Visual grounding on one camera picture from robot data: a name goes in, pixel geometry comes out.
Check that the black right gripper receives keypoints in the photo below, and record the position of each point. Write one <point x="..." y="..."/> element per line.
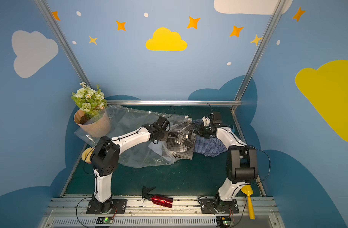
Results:
<point x="201" y="132"/>

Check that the left aluminium frame post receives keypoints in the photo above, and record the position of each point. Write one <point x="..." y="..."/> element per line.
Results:
<point x="57" y="31"/>

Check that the right green circuit board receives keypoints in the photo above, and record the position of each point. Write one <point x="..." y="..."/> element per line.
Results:
<point x="224" y="222"/>

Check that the left green circuit board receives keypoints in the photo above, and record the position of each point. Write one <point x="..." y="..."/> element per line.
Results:
<point x="104" y="221"/>

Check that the dark plaid shirt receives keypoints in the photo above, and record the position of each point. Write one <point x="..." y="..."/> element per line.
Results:
<point x="181" y="140"/>

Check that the red spray bottle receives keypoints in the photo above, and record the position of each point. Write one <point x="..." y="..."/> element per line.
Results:
<point x="156" y="199"/>

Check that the green circuit board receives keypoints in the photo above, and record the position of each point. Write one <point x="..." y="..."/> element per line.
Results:
<point x="104" y="221"/>
<point x="224" y="222"/>

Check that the clear plastic vacuum bag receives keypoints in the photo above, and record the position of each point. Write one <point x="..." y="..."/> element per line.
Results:
<point x="131" y="130"/>

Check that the aluminium frame post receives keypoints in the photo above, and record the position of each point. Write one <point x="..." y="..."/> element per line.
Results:
<point x="271" y="26"/>
<point x="57" y="31"/>

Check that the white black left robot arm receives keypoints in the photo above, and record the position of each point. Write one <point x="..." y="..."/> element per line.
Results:
<point x="105" y="159"/>

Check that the yellow smiley sponge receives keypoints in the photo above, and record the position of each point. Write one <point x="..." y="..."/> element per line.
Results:
<point x="86" y="155"/>

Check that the blue checked shirt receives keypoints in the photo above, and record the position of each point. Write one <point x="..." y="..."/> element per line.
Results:
<point x="209" y="147"/>

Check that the right aluminium frame post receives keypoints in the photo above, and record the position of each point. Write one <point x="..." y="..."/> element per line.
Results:
<point x="271" y="26"/>

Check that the aluminium front rail platform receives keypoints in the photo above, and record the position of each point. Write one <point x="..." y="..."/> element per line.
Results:
<point x="70" y="212"/>

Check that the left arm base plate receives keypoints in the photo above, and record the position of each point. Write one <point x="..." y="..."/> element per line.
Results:
<point x="111" y="206"/>

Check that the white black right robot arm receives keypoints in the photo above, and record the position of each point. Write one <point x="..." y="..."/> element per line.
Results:
<point x="241" y="163"/>

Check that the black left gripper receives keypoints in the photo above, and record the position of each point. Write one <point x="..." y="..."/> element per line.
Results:
<point x="165" y="132"/>

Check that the aluminium back rail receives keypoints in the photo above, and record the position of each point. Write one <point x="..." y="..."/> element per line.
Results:
<point x="174" y="102"/>

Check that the yellow plastic shovel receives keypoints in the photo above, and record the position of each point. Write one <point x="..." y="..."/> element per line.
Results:
<point x="247" y="189"/>

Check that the beige faceted flower pot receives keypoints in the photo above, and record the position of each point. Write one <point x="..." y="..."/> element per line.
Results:
<point x="98" y="126"/>

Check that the white green artificial flowers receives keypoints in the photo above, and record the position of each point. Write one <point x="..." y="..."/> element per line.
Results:
<point x="90" y="101"/>

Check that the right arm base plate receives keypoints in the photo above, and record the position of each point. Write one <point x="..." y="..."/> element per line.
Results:
<point x="216" y="206"/>

